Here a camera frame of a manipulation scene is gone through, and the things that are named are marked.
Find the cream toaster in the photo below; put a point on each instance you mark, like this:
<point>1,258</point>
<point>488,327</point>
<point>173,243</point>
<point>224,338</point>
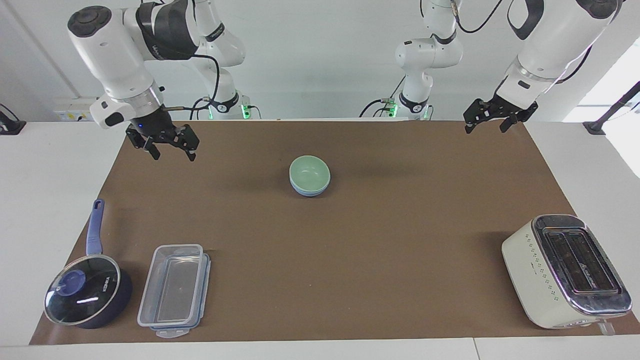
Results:
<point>535,270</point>

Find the clear plastic container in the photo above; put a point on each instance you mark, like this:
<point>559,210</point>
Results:
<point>172,285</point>

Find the white wall socket strip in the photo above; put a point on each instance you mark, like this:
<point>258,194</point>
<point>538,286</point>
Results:
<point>75,112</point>

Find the green bowl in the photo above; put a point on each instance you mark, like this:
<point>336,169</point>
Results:
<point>310,172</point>

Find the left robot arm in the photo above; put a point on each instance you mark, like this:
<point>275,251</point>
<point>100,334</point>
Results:
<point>555,35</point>

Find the glass saucepan lid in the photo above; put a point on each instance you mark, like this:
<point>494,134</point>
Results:
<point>82,291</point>

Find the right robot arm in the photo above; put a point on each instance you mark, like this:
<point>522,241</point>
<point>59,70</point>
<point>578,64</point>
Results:
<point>112,55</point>

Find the dark blue saucepan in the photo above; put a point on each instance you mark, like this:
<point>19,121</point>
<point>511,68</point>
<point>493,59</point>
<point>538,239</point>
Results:
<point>95,235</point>

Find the clear container lid blue seal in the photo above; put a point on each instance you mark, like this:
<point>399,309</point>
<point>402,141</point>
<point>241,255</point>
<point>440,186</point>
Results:
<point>204,285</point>

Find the blue bowl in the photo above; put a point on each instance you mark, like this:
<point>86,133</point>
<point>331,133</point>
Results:
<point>310,193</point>

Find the black stand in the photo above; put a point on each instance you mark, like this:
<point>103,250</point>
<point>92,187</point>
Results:
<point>10,125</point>
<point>607,112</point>

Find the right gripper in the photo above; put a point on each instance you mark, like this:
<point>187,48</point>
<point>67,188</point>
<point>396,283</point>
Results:
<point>154,125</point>

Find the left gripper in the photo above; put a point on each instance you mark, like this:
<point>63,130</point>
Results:
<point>515,112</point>

